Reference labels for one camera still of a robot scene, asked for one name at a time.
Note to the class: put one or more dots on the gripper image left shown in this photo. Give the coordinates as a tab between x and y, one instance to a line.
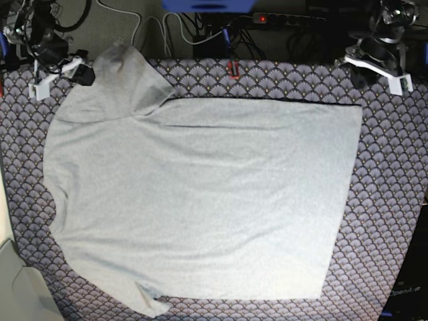
51	51

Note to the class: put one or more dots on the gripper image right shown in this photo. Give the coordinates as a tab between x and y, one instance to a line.
384	52

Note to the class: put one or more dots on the grey T-shirt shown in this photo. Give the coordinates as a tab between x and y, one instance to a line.
202	198

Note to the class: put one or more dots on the fan-patterned tablecloth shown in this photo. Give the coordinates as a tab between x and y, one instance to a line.
386	193

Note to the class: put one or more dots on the blue box overhead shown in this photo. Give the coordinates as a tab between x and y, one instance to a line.
208	6

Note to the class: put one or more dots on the black power strip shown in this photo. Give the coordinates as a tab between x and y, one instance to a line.
282	20

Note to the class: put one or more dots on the red black table clamp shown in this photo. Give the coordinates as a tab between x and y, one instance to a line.
233	69

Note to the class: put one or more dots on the black box under table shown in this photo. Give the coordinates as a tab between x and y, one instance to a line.
214	48

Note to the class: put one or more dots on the beige plastic bin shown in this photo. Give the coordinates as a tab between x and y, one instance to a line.
24	293

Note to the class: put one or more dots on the black OpenArm case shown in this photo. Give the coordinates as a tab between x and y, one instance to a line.
408	298

